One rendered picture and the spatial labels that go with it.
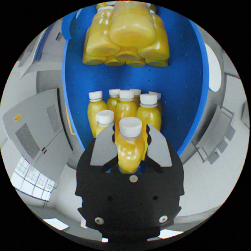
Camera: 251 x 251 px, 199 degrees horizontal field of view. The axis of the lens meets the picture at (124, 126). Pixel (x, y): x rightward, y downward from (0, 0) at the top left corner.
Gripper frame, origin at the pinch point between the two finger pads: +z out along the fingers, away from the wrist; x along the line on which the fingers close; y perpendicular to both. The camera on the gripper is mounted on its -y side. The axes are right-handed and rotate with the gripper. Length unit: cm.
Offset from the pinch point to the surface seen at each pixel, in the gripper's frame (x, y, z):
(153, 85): 8.4, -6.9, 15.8
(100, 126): -6.9, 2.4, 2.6
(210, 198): 292, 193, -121
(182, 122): 12.0, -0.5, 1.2
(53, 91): -155, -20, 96
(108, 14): -4.4, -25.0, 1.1
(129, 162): 0.2, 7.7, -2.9
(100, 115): -6.4, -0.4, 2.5
